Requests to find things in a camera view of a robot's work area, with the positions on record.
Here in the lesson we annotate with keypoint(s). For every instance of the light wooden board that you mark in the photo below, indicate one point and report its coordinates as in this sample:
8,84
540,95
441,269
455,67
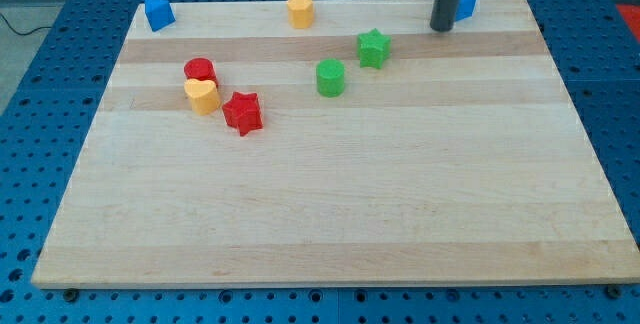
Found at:
461,162

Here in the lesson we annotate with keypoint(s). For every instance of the green cylinder block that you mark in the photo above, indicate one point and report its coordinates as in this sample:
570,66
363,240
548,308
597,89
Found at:
330,74

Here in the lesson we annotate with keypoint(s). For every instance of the red star block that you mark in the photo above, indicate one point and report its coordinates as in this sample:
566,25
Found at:
243,112

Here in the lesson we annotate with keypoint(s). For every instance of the green star block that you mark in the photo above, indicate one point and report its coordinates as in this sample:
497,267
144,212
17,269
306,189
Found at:
373,48

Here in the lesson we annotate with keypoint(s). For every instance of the yellow heart block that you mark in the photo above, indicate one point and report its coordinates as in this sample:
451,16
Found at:
203,95

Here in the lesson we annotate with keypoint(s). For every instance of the yellow hexagon block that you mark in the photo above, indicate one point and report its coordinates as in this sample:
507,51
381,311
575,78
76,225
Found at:
300,13

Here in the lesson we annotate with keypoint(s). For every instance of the red cylinder block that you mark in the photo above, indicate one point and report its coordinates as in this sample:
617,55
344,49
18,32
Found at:
200,68

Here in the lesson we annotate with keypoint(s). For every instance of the blue block behind rod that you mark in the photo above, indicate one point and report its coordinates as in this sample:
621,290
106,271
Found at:
465,9

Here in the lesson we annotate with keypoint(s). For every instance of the blue triangular block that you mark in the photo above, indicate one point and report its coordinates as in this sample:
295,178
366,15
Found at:
159,14

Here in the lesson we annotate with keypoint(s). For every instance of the red object at edge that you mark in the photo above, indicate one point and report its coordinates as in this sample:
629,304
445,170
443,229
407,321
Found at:
631,15

